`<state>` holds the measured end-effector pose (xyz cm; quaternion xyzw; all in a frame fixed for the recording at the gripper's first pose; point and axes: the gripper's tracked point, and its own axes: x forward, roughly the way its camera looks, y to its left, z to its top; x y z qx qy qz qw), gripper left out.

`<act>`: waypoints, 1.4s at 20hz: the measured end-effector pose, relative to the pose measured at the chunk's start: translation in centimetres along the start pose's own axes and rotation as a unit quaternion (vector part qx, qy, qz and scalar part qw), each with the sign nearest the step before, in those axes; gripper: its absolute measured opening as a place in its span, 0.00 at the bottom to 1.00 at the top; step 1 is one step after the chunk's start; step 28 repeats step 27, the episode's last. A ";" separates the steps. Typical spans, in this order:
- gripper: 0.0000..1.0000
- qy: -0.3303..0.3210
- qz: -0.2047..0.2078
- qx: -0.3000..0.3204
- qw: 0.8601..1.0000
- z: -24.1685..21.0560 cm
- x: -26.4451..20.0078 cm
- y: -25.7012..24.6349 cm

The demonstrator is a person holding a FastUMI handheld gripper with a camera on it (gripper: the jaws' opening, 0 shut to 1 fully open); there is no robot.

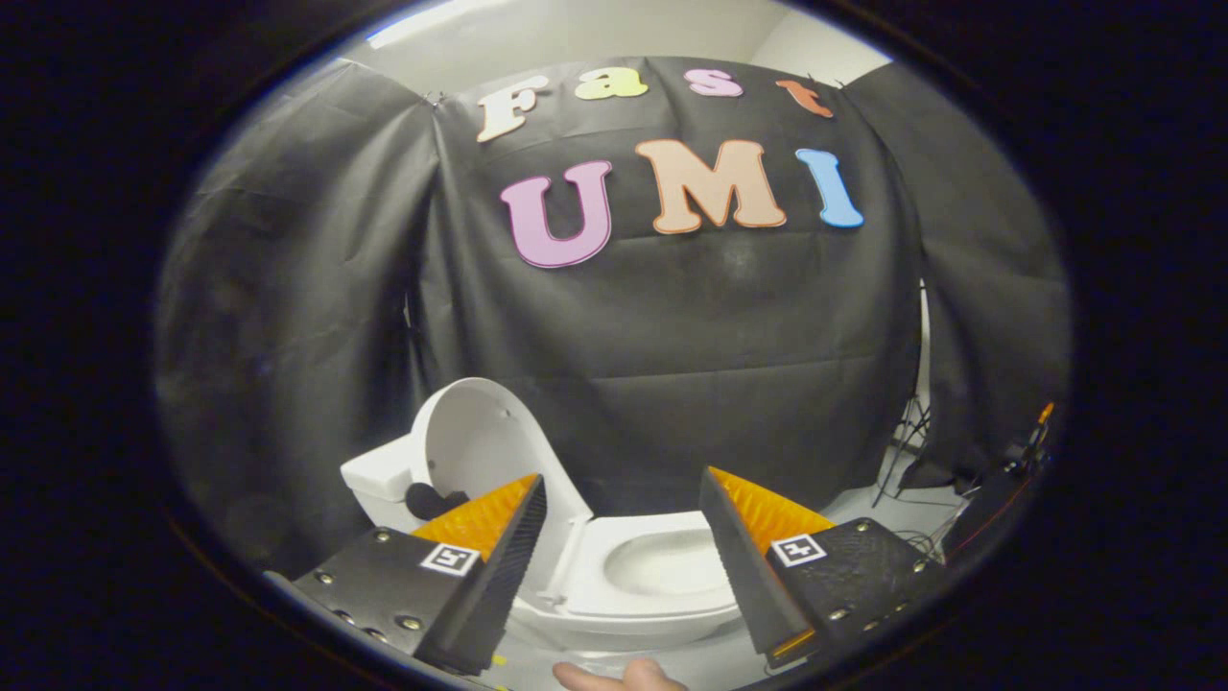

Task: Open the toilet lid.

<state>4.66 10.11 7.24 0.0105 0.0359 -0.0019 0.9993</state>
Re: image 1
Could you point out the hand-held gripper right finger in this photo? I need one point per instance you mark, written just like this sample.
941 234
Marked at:
743 576

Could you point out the white toilet seat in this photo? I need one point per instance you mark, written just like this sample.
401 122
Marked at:
587 576

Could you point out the dark equipment case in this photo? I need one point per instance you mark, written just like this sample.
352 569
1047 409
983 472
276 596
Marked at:
983 518

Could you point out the black backdrop cloth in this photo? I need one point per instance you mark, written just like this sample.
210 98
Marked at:
720 336

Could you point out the white toilet lid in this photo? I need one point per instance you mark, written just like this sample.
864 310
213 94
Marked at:
489 432

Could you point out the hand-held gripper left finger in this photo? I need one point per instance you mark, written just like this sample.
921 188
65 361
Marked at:
499 585

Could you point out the black tripod stand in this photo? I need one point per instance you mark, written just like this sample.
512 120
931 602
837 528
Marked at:
907 432

